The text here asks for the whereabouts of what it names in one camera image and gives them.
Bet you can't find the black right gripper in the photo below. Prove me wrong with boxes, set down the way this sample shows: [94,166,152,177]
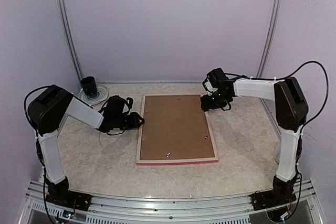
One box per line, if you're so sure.
[201,90,229,111]

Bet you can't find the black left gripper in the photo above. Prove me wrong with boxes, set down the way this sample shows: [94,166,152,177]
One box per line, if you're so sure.
[114,112,145,131]

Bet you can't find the pink wooden picture frame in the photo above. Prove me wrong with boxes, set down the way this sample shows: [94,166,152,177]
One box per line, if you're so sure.
[135,93,220,167]

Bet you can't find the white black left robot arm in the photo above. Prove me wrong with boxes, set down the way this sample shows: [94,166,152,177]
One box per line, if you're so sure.
[24,84,145,211]

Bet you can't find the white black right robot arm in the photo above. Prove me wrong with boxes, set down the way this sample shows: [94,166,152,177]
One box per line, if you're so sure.
[201,68,309,210]

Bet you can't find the grey spiral ceramic plate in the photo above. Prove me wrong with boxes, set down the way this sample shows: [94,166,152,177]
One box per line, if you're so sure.
[79,83,109,105]

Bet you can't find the dark green speckled cup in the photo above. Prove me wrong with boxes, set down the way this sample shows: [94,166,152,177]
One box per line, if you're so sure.
[80,76,98,96]

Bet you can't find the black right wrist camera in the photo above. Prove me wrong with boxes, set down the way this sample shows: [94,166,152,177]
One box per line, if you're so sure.
[202,77,216,96]

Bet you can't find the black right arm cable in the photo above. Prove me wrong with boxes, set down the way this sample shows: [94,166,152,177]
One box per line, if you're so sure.
[225,60,329,209]

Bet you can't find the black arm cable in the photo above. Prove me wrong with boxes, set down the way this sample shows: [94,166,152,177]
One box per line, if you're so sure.
[23,84,56,127]
[225,60,329,209]

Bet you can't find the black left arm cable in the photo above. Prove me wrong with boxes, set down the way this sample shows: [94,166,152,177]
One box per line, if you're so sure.
[23,84,56,127]

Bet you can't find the aluminium front rail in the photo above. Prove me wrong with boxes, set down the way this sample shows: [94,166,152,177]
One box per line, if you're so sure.
[19,179,323,224]

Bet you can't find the right aluminium corner post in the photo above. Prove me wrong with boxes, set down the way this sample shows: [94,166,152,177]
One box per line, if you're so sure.
[257,0,281,78]

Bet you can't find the aluminium corner post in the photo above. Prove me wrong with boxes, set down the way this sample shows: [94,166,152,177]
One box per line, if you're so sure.
[257,0,281,78]
[57,0,83,82]

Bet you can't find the left aluminium corner post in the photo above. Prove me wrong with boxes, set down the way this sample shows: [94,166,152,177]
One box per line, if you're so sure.
[57,0,83,82]

